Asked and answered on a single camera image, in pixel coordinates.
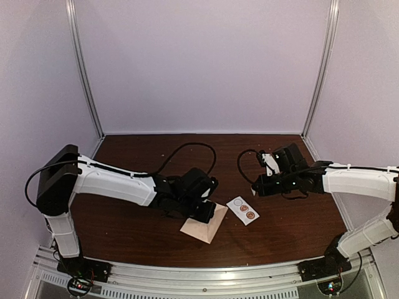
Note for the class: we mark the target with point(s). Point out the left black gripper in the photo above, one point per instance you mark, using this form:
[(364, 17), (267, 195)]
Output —
[(206, 217)]

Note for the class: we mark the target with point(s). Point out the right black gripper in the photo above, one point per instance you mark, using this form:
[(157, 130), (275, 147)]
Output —
[(264, 190)]

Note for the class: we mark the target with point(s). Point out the cream envelope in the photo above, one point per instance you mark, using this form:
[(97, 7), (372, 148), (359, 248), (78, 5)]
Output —
[(205, 232)]

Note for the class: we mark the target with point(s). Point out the sticker strip with seals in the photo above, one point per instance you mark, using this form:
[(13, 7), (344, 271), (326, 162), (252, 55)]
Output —
[(242, 210)]

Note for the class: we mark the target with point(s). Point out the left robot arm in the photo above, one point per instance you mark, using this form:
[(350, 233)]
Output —
[(70, 172)]

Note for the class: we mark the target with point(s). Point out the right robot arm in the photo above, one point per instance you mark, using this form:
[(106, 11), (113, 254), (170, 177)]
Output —
[(287, 171)]

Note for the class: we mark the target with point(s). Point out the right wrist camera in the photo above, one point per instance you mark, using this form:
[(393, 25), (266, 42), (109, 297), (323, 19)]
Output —
[(269, 163)]

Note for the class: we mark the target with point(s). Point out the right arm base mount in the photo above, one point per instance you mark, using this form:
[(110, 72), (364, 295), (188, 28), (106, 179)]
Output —
[(326, 272)]

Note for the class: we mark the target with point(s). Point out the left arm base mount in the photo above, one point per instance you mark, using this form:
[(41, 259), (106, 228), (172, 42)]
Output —
[(83, 274)]

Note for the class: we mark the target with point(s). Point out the right aluminium frame post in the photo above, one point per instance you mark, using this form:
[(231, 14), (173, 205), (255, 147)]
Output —
[(330, 34)]

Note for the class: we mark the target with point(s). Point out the aluminium frame post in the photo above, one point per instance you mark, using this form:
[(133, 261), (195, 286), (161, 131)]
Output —
[(82, 71), (330, 34)]

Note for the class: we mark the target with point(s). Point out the left aluminium frame post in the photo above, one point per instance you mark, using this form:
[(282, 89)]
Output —
[(82, 71)]

